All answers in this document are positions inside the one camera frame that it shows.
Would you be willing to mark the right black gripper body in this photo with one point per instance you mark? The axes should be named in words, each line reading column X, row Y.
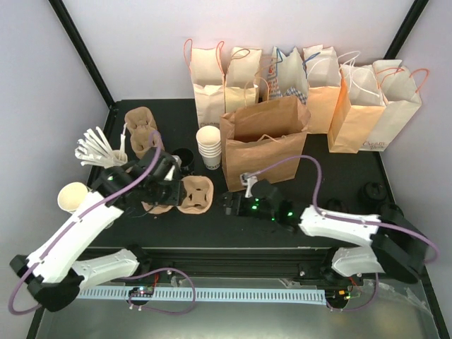
column 244, row 210

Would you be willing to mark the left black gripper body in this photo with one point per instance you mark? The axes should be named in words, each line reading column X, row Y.
column 157, row 195

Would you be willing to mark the brown pulp cup carrier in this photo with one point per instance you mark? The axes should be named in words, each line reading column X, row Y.
column 198, row 197

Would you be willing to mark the brown kraft paper bag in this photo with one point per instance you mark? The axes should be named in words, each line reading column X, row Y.
column 256, row 136

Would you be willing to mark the black cup lid stack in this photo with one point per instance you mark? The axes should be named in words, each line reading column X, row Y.
column 373, row 192
column 337, row 205

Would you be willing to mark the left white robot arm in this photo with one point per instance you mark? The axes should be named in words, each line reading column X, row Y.
column 53, row 273

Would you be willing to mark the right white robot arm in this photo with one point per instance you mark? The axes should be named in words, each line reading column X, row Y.
column 385, row 243

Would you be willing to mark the black paper cup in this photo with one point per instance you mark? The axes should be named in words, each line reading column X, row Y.
column 187, row 160

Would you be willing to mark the white paper cup stack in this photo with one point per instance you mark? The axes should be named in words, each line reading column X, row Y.
column 209, row 146

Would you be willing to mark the stacked pulp cup carriers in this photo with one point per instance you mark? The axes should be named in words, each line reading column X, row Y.
column 141, row 125

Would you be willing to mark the cup of white stirrers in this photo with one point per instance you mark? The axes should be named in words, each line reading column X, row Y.
column 96, row 150

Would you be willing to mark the tilted paper cup stack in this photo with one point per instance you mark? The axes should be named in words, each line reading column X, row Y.
column 71, row 196

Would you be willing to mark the cream paper bag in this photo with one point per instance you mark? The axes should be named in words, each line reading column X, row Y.
column 240, row 81

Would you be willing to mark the blue patterned paper bag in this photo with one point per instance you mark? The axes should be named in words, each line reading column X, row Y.
column 287, row 75

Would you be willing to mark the orange white paper bag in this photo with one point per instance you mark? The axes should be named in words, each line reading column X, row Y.
column 324, row 82

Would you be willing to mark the white cream logo bag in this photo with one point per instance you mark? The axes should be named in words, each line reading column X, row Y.
column 401, row 95

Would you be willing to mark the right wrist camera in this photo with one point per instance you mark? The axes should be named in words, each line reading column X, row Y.
column 248, row 180

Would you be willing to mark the white slotted cable duct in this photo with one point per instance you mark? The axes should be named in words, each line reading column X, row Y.
column 204, row 294

